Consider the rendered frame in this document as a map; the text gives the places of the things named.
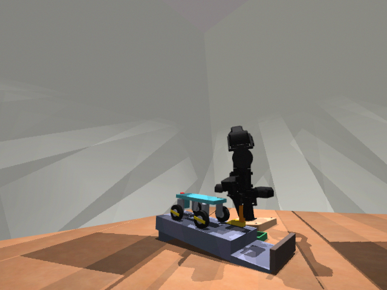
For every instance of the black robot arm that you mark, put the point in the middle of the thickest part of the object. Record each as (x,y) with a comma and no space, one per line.
(239,140)

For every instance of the yellow wheel chock with orange handle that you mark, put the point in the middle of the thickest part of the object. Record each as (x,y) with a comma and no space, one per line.
(238,223)

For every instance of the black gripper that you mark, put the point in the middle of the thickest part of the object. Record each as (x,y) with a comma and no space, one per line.
(250,193)

